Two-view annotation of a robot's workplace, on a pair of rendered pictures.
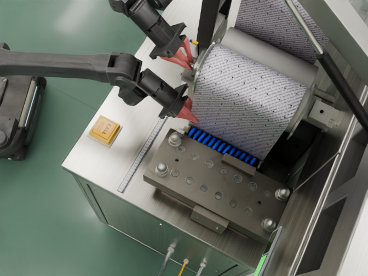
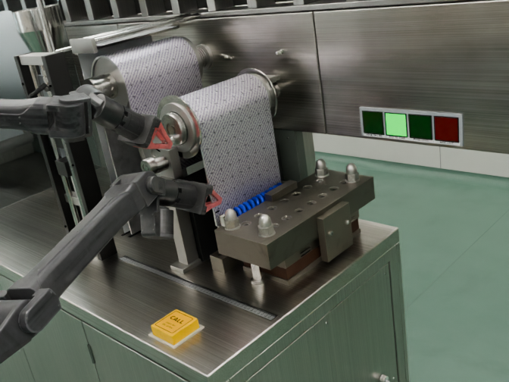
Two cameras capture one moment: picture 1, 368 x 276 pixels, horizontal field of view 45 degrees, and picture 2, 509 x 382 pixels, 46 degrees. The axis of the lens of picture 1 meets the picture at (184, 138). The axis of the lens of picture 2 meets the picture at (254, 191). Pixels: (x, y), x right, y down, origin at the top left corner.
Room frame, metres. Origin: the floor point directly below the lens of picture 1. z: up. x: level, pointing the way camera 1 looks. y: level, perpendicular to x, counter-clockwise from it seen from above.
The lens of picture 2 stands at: (-0.17, 1.07, 1.59)
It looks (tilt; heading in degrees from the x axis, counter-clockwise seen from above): 22 degrees down; 298
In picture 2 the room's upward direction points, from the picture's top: 9 degrees counter-clockwise
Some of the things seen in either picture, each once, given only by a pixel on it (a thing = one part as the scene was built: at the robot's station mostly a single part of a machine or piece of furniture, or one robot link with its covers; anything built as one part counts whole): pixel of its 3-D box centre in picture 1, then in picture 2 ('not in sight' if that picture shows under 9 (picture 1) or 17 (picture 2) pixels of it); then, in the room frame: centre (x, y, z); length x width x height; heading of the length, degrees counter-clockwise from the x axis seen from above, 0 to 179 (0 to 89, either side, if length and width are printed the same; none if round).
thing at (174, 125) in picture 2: (201, 64); (174, 129); (0.58, -0.01, 1.25); 0.07 x 0.02 x 0.07; 161
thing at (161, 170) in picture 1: (161, 167); (265, 223); (0.36, 0.05, 1.05); 0.04 x 0.04 x 0.04
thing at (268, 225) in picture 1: (269, 224); (351, 171); (0.26, -0.26, 1.05); 0.04 x 0.04 x 0.04
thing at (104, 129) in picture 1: (104, 129); (175, 327); (0.50, 0.25, 0.91); 0.07 x 0.07 x 0.02; 71
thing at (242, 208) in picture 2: (223, 148); (257, 202); (0.46, -0.11, 1.03); 0.21 x 0.04 x 0.03; 71
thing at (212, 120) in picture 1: (230, 130); (245, 171); (0.48, -0.12, 1.11); 0.23 x 0.01 x 0.18; 71
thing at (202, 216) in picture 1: (208, 220); (335, 231); (0.26, -0.10, 0.96); 0.10 x 0.03 x 0.11; 71
